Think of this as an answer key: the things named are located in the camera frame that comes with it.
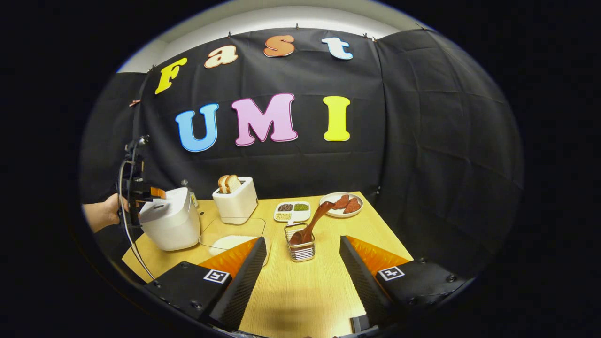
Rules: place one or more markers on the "bread slice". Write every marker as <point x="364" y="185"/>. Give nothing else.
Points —
<point x="222" y="184"/>
<point x="234" y="183"/>

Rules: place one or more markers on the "white rice cooker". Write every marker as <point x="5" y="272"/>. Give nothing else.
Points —
<point x="173" y="230"/>

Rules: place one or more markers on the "red meat slice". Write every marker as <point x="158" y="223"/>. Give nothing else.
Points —
<point x="342" y="202"/>
<point x="353" y="206"/>

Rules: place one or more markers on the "clear container of white rice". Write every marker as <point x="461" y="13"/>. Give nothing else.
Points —
<point x="230" y="241"/>

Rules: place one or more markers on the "black backdrop cloth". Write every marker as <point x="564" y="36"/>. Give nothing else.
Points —
<point x="422" y="141"/>

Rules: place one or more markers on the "white toaster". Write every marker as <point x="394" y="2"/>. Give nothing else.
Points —
<point x="237" y="206"/>

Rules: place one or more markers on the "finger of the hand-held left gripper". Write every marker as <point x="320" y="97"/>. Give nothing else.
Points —
<point x="158" y="193"/>

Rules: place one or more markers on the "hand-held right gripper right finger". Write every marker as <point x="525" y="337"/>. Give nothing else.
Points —
<point x="361" y="286"/>

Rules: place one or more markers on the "white round plate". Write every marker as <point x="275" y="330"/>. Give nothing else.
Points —
<point x="338" y="214"/>

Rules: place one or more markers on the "small clear bottle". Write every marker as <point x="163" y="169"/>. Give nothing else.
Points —
<point x="192" y="199"/>

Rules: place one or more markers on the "brown wooden spoon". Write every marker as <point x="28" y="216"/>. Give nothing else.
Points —
<point x="312" y="223"/>

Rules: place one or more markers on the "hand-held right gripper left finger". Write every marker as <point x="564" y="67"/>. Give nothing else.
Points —
<point x="239" y="291"/>

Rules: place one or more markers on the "white divided dish of beans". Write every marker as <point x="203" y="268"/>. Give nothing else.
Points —
<point x="300" y="217"/>

